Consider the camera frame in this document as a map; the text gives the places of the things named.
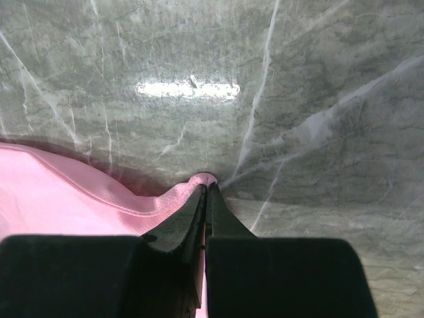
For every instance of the pink t shirt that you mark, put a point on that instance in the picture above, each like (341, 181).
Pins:
(71, 243)

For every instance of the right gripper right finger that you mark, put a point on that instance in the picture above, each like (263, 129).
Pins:
(220, 220)

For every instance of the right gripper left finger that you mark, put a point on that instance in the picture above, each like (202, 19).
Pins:
(183, 231)

